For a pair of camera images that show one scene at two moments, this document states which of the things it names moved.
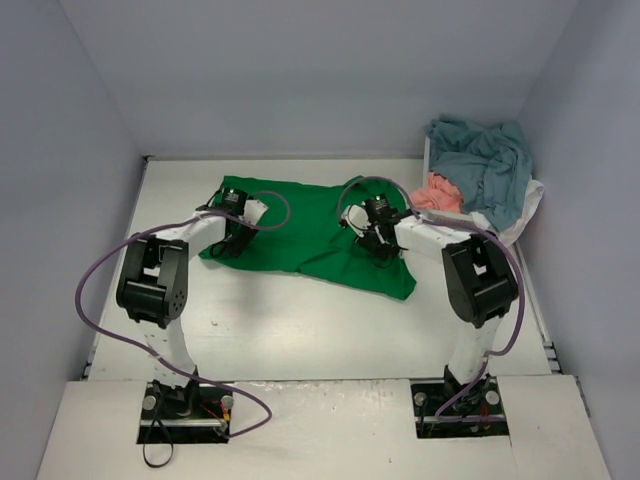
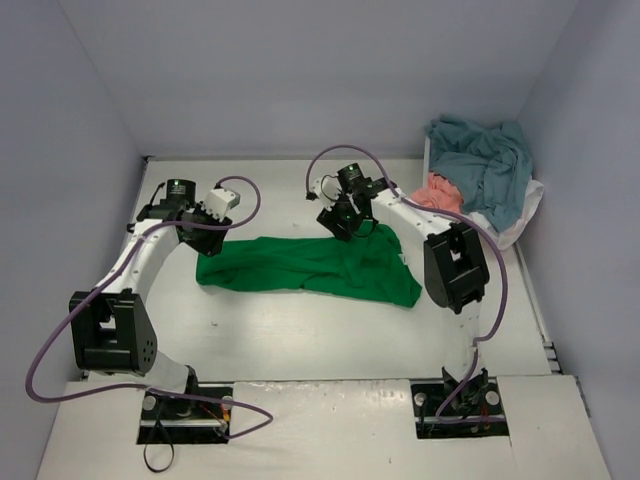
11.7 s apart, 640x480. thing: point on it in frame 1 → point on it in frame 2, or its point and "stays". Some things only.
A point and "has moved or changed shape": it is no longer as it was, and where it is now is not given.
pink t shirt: (439, 194) stays
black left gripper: (235, 240) → (203, 238)
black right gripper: (380, 243) → (337, 225)
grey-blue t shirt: (491, 165) stays
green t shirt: (302, 234) has moved or changed shape
